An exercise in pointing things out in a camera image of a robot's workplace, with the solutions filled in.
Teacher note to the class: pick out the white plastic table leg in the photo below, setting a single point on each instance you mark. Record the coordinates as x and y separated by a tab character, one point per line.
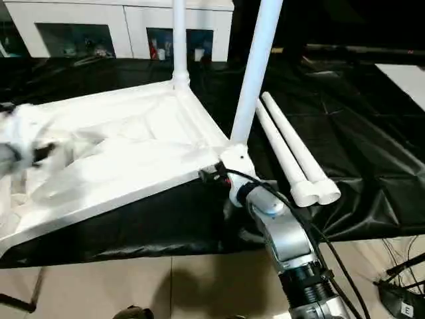
328	194
255	66
303	194
181	40

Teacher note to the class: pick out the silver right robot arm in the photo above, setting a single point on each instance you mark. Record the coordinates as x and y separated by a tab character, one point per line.
285	232

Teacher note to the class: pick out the black work mat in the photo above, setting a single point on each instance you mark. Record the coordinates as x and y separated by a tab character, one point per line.
133	226

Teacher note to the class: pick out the teal and white pole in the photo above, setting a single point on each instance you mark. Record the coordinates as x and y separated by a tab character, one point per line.
4	50

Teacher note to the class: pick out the small yellow label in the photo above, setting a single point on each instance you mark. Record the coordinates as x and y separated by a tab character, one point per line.
277	50

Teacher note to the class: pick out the white glass door cabinet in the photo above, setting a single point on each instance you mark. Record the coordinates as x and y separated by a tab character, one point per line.
133	13

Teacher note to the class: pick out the long black rod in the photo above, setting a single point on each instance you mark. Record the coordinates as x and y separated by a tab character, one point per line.
365	50

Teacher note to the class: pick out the flat white board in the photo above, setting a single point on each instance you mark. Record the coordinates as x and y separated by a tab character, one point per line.
408	83

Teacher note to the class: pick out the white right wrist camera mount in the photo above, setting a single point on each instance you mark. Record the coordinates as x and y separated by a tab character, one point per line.
235	159

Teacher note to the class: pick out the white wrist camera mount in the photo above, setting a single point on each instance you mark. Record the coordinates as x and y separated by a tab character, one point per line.
235	159
23	126

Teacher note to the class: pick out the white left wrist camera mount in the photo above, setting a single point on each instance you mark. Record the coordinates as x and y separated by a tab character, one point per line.
23	126

